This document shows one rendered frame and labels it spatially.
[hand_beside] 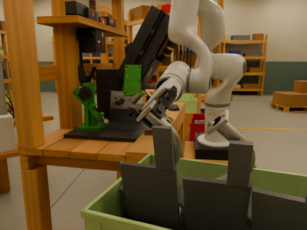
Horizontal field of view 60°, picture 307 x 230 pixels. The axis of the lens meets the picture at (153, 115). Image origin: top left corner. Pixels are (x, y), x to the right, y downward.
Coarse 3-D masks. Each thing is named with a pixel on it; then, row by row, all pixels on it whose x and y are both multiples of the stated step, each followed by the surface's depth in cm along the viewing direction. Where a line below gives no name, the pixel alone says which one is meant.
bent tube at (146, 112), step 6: (150, 108) 61; (144, 114) 62; (150, 114) 63; (138, 120) 64; (150, 120) 63; (156, 120) 63; (162, 120) 63; (174, 132) 64; (174, 138) 64; (174, 144) 64; (180, 144) 65; (174, 150) 65; (180, 150) 66; (174, 156) 66; (180, 156) 67; (174, 162) 67
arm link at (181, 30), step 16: (176, 0) 83; (192, 0) 82; (176, 16) 82; (192, 16) 83; (176, 32) 82; (192, 32) 82; (192, 48) 83; (208, 64) 80; (192, 80) 80; (208, 80) 80
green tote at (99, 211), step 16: (144, 160) 93; (192, 160) 93; (192, 176) 93; (208, 176) 91; (256, 176) 85; (272, 176) 84; (288, 176) 82; (304, 176) 80; (112, 192) 73; (288, 192) 83; (304, 192) 81; (96, 208) 66; (112, 208) 74; (96, 224) 61; (112, 224) 59; (128, 224) 57; (144, 224) 57
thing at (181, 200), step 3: (180, 186) 73; (180, 189) 72; (180, 192) 71; (183, 192) 72; (180, 195) 70; (183, 195) 71; (180, 198) 70; (183, 198) 70; (180, 201) 69; (183, 201) 70; (177, 204) 69; (180, 204) 69; (183, 204) 69; (180, 207) 69; (183, 207) 69
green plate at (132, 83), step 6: (126, 66) 179; (132, 66) 179; (138, 66) 178; (126, 72) 179; (132, 72) 178; (138, 72) 178; (126, 78) 179; (132, 78) 178; (138, 78) 177; (126, 84) 179; (132, 84) 178; (138, 84) 177; (126, 90) 178; (132, 90) 178
